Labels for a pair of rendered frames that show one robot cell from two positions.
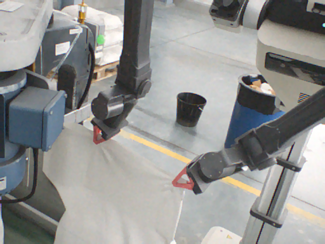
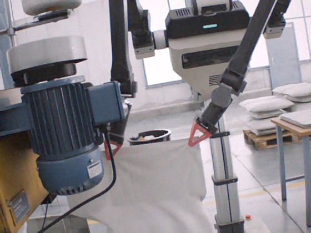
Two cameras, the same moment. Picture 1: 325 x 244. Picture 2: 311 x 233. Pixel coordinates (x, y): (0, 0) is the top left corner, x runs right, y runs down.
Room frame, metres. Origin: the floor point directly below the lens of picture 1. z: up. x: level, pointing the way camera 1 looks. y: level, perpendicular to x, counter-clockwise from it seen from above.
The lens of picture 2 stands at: (-0.08, 0.42, 1.31)
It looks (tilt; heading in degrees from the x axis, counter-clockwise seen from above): 8 degrees down; 337
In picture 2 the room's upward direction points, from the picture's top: 10 degrees counter-clockwise
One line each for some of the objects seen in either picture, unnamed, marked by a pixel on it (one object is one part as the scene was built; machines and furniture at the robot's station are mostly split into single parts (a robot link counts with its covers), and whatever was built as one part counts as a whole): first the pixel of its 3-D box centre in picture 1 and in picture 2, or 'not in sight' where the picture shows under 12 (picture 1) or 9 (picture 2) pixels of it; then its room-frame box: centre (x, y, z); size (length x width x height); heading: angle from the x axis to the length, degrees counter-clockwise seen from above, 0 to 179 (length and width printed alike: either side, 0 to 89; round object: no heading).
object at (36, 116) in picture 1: (39, 122); (102, 108); (0.65, 0.24, 1.25); 0.10 x 0.08 x 0.12; 1
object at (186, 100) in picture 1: (189, 110); not in sight; (3.37, -0.22, 0.13); 0.30 x 0.30 x 0.26
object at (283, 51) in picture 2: not in sight; (284, 58); (6.55, -6.72, 1.05); 1.00 x 0.10 x 2.10; 66
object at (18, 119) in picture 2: not in sight; (17, 115); (0.65, 0.44, 1.27); 0.12 x 0.09 x 0.09; 156
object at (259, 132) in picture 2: not in sight; (264, 127); (3.45, -2.77, 0.20); 0.66 x 0.42 x 0.13; 153
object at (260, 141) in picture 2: not in sight; (286, 131); (3.30, -3.09, 0.07); 1.20 x 0.82 x 0.14; 64
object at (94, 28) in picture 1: (90, 35); not in sight; (1.18, 0.28, 1.29); 0.08 x 0.05 x 0.09; 66
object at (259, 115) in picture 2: not in sight; (262, 111); (3.46, -2.78, 0.44); 0.66 x 0.43 x 0.13; 156
